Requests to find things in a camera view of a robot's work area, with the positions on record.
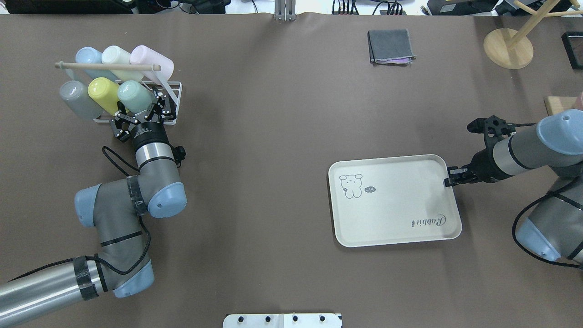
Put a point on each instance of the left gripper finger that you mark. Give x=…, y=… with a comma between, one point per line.
x=123, y=115
x=163, y=109

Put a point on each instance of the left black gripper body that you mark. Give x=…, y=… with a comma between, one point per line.
x=148, y=133

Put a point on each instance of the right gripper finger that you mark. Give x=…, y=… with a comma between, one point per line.
x=452, y=181
x=455, y=171

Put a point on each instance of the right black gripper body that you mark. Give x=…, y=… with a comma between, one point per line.
x=481, y=166

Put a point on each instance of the green cup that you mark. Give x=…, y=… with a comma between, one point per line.
x=135, y=97

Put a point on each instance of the cream rabbit tray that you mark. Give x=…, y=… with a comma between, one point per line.
x=392, y=200

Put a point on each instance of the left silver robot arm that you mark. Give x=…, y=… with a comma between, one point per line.
x=116, y=210

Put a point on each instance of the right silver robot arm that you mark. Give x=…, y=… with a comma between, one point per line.
x=550, y=228

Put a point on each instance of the yellow cup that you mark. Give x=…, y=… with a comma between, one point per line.
x=105, y=93

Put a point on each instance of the grey cup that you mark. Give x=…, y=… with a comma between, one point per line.
x=76, y=97

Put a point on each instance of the pink cup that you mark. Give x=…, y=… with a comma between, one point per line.
x=142, y=55

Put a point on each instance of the cream white cup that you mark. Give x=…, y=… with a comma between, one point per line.
x=116, y=55

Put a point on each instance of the light blue cup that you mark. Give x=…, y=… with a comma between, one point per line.
x=89, y=55

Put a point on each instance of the wooden cutting board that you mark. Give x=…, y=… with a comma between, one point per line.
x=559, y=104

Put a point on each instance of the wooden mug tree stand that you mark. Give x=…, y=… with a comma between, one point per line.
x=512, y=49

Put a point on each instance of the folded grey cloth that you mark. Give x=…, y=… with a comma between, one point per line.
x=390, y=47

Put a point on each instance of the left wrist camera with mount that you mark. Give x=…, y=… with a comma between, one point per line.
x=179, y=154

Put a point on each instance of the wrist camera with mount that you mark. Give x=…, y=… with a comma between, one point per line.
x=493, y=129
x=179, y=154

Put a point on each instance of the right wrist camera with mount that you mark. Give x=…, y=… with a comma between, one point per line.
x=493, y=129

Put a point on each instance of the aluminium frame post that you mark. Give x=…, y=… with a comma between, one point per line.
x=285, y=10

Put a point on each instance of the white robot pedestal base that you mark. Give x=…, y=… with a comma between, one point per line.
x=284, y=320

